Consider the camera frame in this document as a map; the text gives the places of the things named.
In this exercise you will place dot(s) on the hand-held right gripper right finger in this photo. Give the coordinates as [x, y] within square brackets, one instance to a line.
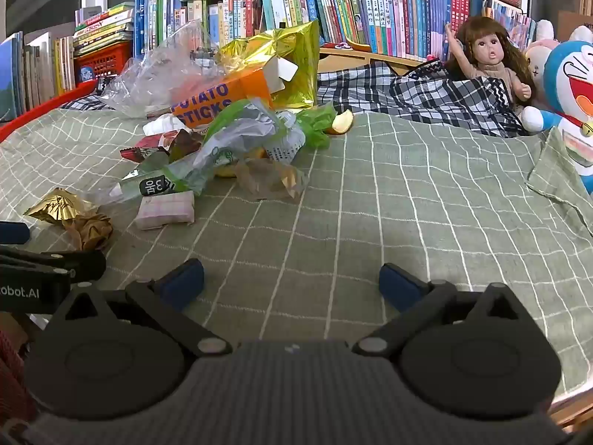
[398, 287]

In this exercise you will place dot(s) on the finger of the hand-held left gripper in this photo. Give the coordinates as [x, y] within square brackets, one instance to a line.
[78, 265]
[14, 233]

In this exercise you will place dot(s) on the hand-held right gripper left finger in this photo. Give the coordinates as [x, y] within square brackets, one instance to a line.
[183, 282]

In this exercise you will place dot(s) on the dark red snack wrapper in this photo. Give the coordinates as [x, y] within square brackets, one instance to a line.
[153, 146]

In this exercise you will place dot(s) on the grey printed plastic bag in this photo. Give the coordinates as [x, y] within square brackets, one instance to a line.
[285, 146]

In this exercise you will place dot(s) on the orange snack box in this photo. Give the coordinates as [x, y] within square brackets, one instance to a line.
[231, 90]

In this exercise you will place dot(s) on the row of large picture books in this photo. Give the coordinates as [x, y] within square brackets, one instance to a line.
[32, 74]

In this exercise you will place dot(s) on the stack of flat books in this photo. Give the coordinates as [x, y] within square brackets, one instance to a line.
[104, 28]

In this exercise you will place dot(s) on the row of children's books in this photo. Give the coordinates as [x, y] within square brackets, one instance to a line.
[222, 16]

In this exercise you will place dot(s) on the row of tall colourful books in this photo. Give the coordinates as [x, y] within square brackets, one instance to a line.
[394, 9]

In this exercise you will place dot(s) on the brown crumpled wrapper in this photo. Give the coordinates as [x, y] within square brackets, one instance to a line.
[92, 234]

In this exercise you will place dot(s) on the gold crumpled wrapper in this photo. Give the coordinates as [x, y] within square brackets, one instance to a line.
[58, 206]

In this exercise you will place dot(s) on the green grid bedsheet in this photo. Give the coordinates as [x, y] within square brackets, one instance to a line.
[394, 222]

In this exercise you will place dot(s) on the pink tissue packet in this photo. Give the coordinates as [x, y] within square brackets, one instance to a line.
[164, 211]

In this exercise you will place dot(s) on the person's pink knit clothing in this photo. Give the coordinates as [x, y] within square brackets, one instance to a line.
[11, 380]

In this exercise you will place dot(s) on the clear crumpled wrapper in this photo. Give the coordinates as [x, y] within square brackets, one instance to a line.
[273, 181]

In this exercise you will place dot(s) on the translucent green print plastic bag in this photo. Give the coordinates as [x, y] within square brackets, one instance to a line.
[231, 134]

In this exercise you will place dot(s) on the white crumpled tissue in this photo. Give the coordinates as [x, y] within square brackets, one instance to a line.
[162, 125]

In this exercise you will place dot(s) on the orange peel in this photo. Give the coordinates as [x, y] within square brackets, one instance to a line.
[342, 123]

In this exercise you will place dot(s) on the red basket with blue sticker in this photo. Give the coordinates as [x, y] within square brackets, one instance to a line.
[104, 62]

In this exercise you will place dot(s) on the black white plaid blanket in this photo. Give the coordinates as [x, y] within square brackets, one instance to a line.
[417, 95]

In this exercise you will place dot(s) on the clear plastic bag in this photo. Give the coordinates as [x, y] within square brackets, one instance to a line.
[148, 74]

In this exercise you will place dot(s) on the wooden desk organizer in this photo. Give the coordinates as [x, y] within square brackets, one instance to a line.
[366, 58]

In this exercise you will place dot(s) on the small pink white toy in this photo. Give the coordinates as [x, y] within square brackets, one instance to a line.
[343, 46]

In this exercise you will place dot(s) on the brown haired doll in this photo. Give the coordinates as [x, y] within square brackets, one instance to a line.
[489, 51]

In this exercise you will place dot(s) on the gold foil bag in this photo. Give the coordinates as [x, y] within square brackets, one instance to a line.
[287, 46]

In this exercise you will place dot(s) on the blue cat plush toy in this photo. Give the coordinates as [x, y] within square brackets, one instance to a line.
[567, 79]

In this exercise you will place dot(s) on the pink rabbit plush toy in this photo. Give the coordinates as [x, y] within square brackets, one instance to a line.
[537, 55]

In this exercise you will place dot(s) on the row of thin magazines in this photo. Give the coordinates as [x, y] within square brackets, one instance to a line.
[509, 25]

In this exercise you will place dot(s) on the cardboard box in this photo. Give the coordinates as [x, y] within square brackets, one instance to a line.
[572, 25]

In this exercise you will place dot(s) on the red bed rail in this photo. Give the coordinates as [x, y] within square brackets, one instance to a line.
[41, 106]

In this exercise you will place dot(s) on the wooden bed frame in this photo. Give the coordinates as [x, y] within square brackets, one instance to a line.
[577, 408]

